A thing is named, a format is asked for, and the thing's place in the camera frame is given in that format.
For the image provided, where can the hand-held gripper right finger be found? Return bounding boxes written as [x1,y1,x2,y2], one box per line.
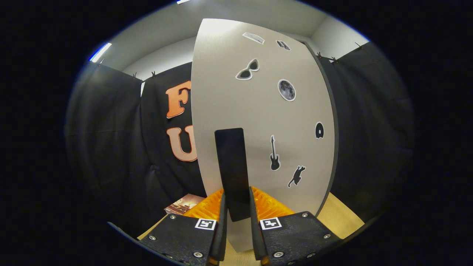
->
[249,187,342,266]

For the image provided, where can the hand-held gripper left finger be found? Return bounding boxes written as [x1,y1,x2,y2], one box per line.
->
[139,190,228,266]

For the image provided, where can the black door handle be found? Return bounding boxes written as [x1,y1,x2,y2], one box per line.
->
[214,128,252,222]

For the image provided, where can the dark grey shoe cabinet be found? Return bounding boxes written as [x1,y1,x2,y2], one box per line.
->
[303,40,340,218]

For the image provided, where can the beige shoe cabinet door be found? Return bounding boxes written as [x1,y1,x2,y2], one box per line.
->
[190,18,336,252]

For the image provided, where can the black backdrop cloth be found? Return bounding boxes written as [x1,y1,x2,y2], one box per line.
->
[65,41,414,237]

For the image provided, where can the small ceiling light panel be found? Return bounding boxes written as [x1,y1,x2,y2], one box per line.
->
[90,42,112,62]

